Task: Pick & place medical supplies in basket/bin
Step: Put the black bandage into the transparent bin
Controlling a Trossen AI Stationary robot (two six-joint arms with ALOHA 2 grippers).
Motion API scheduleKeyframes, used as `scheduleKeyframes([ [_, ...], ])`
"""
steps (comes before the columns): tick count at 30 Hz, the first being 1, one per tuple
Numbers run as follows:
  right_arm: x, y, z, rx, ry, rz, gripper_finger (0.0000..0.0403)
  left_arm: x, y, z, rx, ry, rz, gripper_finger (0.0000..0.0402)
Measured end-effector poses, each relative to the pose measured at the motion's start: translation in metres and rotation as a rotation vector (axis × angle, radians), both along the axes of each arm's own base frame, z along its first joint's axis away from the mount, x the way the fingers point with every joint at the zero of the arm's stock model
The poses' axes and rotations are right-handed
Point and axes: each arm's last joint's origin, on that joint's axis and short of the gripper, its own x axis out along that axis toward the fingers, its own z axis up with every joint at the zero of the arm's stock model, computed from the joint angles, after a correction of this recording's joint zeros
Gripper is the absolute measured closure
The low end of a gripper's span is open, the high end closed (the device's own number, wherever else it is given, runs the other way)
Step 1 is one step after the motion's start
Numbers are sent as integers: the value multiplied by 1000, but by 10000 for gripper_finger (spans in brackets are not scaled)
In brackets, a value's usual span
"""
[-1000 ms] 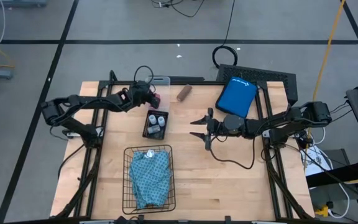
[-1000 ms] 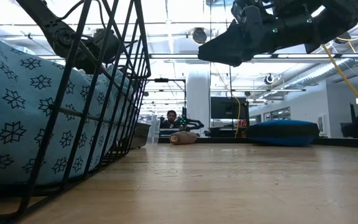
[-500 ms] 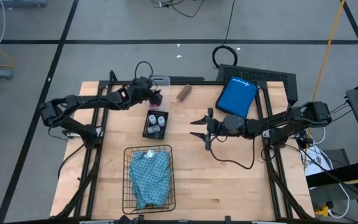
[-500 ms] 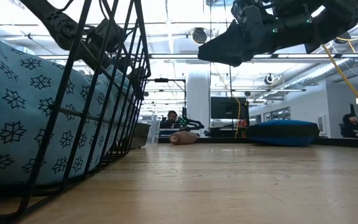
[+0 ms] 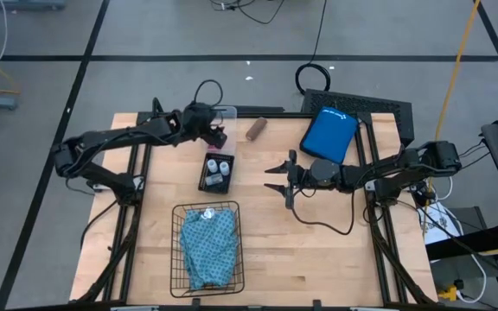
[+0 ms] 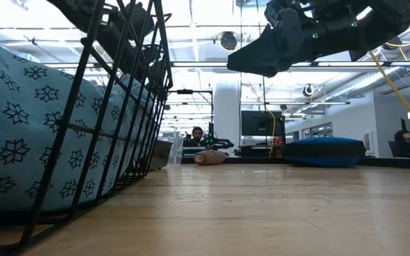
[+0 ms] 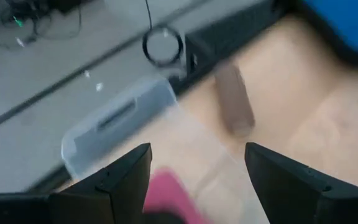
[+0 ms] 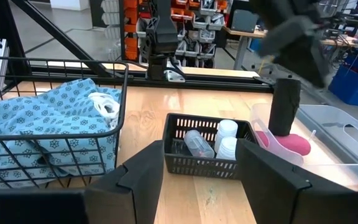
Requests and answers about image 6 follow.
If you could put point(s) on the white round column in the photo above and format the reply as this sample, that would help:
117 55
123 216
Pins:
227 106

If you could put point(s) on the black background robot arm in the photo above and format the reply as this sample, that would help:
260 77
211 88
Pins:
223 144

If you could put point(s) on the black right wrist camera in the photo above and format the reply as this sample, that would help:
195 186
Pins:
272 9

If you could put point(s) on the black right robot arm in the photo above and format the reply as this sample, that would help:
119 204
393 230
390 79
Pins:
386 17

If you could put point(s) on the black background rig frame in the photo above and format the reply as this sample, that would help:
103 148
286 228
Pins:
185 91

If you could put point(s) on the round black ceiling fixture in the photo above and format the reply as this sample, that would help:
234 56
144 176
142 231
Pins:
308 90

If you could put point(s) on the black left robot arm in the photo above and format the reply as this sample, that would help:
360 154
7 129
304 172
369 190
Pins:
84 10

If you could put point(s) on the black overhead camera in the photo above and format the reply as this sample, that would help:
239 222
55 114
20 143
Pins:
228 41

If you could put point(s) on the small tan plush object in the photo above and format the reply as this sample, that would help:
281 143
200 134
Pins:
210 158

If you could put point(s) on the black computer monitor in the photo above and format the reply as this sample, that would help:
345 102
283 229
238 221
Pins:
262 123

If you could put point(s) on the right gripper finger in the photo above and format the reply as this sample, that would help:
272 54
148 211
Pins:
265 53

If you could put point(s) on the blue patterned cloth gown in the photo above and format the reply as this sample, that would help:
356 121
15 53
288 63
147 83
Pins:
23 92

